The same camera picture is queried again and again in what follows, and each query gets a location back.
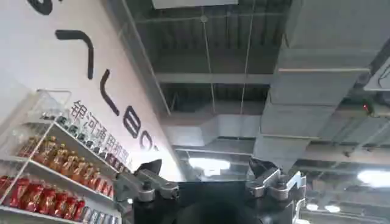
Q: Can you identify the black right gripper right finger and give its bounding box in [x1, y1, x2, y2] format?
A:
[246, 156, 307, 201]

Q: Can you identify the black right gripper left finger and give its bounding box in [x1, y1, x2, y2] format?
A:
[115, 158, 180, 203]

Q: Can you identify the rectangular ceiling light panel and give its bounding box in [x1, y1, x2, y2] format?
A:
[188, 157, 232, 173]
[356, 169, 390, 189]

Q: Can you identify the white shelf with bottled goods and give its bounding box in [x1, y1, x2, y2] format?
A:
[0, 88, 135, 224]

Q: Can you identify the ceiling device with red light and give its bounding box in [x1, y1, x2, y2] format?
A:
[361, 99, 378, 118]

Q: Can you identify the small grey ventilation duct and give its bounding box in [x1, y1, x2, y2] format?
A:
[160, 113, 263, 147]

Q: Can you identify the large grey ventilation duct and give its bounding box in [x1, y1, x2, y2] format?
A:
[252, 0, 390, 174]

